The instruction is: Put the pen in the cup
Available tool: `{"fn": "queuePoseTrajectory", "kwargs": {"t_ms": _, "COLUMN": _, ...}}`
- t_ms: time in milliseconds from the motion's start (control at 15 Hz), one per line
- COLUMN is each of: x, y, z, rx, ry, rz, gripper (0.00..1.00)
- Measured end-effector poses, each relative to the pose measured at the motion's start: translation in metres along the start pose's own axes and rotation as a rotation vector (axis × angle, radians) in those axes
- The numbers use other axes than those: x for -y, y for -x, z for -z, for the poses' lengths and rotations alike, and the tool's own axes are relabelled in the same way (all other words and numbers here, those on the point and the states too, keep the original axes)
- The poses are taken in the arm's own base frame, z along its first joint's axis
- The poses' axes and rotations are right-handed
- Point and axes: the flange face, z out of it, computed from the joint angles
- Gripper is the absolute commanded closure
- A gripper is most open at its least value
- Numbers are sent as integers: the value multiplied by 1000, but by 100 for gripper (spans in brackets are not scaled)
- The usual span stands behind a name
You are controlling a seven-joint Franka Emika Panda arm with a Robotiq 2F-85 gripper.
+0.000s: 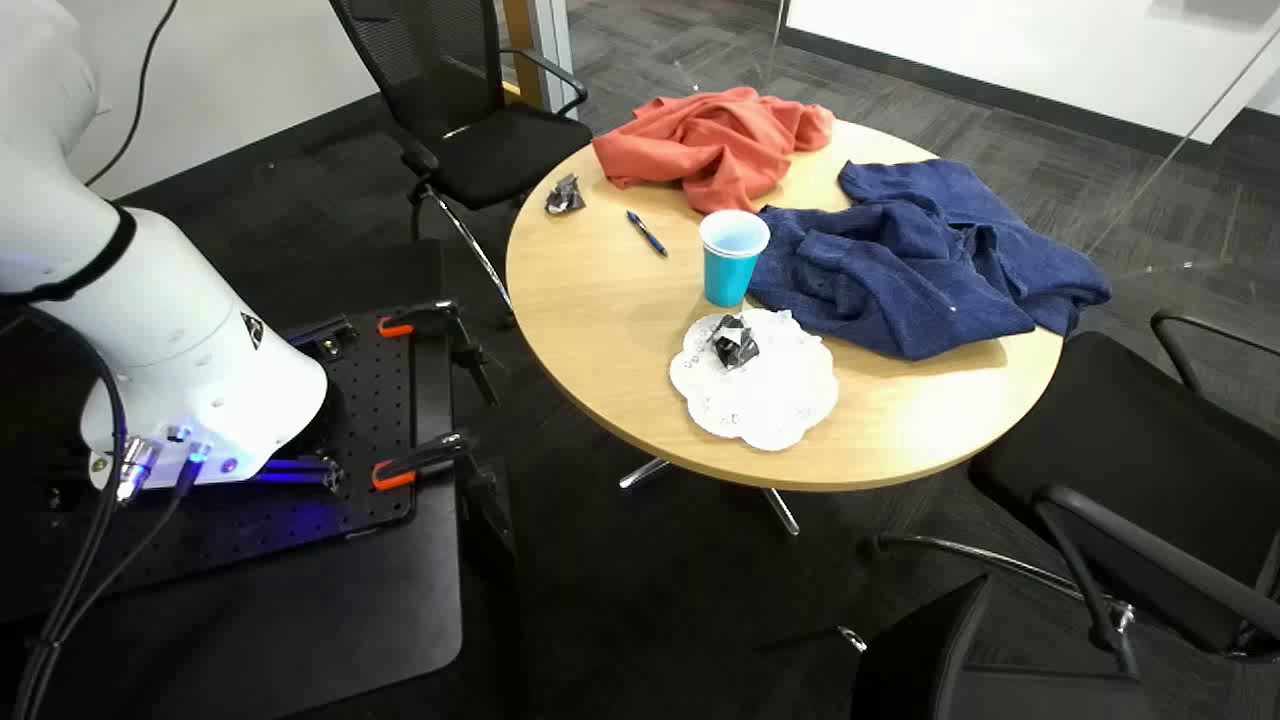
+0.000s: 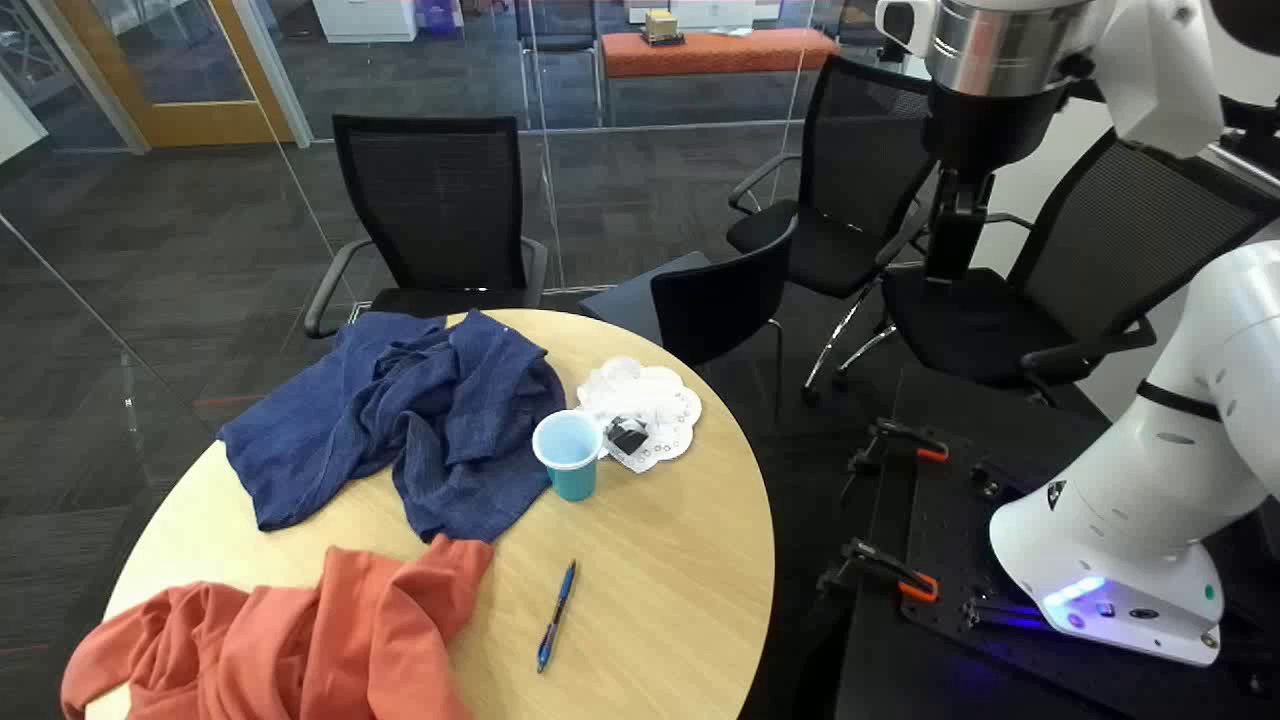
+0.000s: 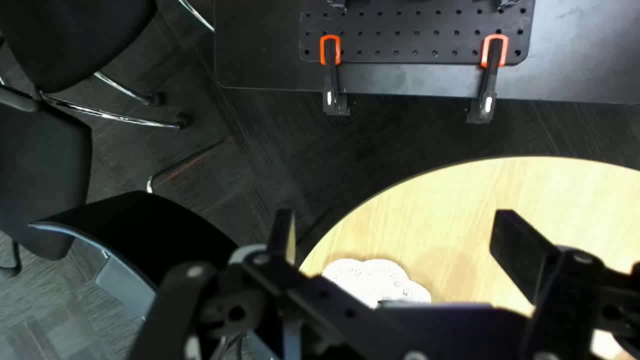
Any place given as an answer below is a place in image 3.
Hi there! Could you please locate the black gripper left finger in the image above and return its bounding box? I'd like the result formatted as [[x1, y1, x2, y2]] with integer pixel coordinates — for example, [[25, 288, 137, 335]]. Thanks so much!
[[135, 208, 376, 360]]

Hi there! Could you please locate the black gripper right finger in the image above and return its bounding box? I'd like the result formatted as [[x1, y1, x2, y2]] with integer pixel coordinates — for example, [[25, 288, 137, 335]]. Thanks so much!
[[488, 208, 640, 360]]

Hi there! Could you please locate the white scalloped doily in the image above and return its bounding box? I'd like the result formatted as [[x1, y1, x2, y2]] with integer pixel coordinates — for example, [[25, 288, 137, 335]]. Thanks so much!
[[319, 259, 434, 310]]

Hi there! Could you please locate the orange black clamp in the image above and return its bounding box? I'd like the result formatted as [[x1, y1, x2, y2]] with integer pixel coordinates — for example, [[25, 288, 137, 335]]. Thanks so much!
[[316, 35, 352, 118], [464, 33, 512, 127]]

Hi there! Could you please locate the black perforated board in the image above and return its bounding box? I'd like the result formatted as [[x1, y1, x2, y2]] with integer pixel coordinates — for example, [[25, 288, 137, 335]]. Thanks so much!
[[298, 0, 538, 66]]

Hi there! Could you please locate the black office chair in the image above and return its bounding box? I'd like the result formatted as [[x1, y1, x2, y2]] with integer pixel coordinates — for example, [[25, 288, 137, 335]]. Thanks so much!
[[0, 0, 218, 132], [0, 86, 235, 324]]

